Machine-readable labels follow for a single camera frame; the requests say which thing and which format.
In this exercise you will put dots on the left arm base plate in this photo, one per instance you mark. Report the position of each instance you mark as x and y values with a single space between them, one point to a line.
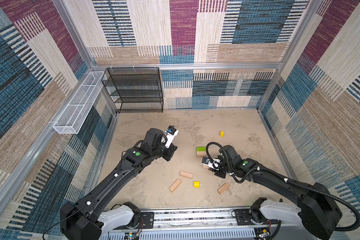
148 221

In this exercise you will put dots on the flat wood plank block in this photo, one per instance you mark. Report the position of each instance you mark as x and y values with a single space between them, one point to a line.
186 174

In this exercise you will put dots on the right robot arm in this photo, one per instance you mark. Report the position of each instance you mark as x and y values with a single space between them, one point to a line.
319 213

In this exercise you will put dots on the yellow cylinder block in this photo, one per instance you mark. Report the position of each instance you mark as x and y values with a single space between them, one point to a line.
197 184

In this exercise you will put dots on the natural wood rectangular block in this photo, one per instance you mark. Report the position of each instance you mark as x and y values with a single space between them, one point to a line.
201 154

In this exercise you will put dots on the green wood block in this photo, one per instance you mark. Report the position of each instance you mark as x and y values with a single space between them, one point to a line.
200 149

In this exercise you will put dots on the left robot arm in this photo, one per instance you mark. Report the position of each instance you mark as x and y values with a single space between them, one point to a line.
87 219

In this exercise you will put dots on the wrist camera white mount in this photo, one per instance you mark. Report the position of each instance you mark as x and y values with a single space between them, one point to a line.
210 162
171 133

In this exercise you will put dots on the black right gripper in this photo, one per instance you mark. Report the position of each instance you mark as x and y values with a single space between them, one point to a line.
219 174

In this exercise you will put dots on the black wire mesh shelf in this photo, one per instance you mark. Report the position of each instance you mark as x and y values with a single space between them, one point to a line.
135 90

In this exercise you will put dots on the white wire mesh basket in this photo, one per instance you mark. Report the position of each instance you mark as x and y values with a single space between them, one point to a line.
79 106

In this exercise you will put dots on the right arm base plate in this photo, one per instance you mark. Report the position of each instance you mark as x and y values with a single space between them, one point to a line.
244 218

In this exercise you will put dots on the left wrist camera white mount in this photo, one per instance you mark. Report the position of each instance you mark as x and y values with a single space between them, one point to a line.
171 133

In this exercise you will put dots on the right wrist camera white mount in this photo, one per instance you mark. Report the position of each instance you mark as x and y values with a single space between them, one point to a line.
210 162

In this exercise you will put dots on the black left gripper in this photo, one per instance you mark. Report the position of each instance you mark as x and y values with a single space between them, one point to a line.
170 151

